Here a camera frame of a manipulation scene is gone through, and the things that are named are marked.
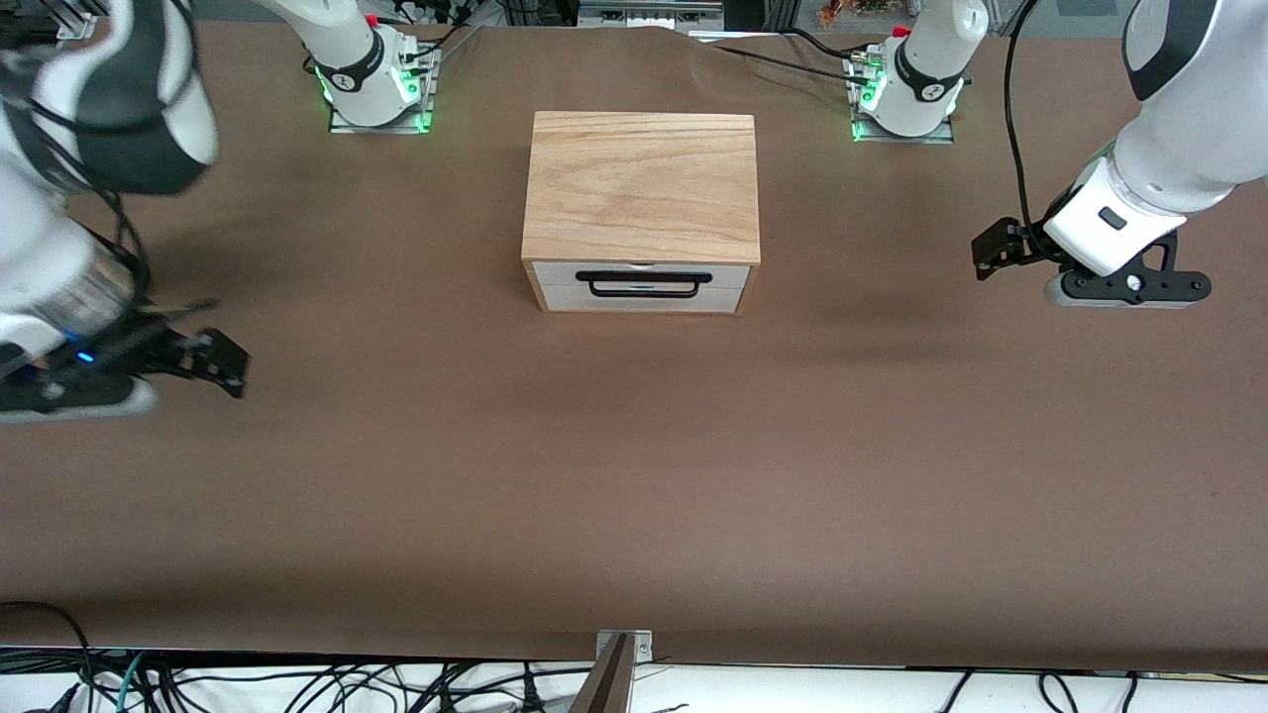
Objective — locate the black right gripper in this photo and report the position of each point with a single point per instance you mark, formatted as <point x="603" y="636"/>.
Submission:
<point x="149" y="349"/>

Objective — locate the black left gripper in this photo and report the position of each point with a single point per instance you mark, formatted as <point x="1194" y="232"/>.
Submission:
<point x="1026" y="247"/>

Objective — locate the wooden drawer with white front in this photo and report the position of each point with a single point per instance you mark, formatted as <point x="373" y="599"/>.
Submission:
<point x="644" y="304"/>

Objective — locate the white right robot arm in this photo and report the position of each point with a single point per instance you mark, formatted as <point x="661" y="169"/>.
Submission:
<point x="129" y="99"/>

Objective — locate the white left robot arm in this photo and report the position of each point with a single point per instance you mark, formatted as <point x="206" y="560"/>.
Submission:
<point x="1189" y="139"/>

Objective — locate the brown table cover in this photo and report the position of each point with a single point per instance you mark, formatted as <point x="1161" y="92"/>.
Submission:
<point x="495" y="475"/>

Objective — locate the light wooden cabinet box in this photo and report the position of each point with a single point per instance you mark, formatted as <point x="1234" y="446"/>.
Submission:
<point x="644" y="188"/>

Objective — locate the grey device box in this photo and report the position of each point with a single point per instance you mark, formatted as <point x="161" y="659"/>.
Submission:
<point x="649" y="15"/>

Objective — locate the grey metal wedge bar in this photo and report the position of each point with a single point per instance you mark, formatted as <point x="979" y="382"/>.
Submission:
<point x="604" y="688"/>

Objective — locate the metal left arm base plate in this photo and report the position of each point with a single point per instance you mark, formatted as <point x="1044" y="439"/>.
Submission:
<point x="901" y="140"/>

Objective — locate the aluminium corner bracket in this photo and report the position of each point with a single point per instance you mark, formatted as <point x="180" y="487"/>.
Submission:
<point x="79" y="15"/>

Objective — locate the small metal bracket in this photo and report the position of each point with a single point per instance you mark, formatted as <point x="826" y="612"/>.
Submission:
<point x="644" y="649"/>

